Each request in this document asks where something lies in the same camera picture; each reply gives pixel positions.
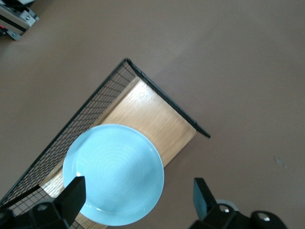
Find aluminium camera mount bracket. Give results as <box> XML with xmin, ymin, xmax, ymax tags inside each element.
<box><xmin>0</xmin><ymin>0</ymin><xmax>40</xmax><ymax>42</ymax></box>

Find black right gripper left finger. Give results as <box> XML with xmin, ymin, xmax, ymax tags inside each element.
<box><xmin>0</xmin><ymin>176</ymin><xmax>87</xmax><ymax>229</ymax></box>

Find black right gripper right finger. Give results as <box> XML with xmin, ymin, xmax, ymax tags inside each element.
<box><xmin>190</xmin><ymin>177</ymin><xmax>287</xmax><ymax>229</ymax></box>

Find light blue round plate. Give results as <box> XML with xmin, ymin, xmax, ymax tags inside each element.
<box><xmin>62</xmin><ymin>123</ymin><xmax>165</xmax><ymax>227</ymax></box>

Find black wire rack wooden shelves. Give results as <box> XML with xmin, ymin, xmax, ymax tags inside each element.
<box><xmin>0</xmin><ymin>58</ymin><xmax>211</xmax><ymax>229</ymax></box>

